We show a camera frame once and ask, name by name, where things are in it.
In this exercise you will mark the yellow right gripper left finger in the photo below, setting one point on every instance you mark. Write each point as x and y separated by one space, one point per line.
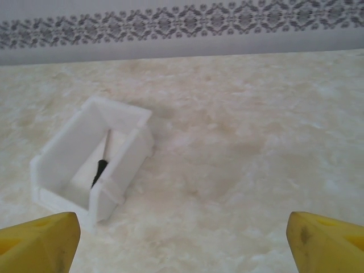
37 247

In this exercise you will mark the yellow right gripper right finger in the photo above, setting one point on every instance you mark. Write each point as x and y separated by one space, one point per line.
327 247

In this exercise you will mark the white plastic bin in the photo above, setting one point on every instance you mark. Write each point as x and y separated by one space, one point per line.
71 159

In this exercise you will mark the grey patterned curtain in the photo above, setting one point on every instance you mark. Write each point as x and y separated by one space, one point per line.
182 28

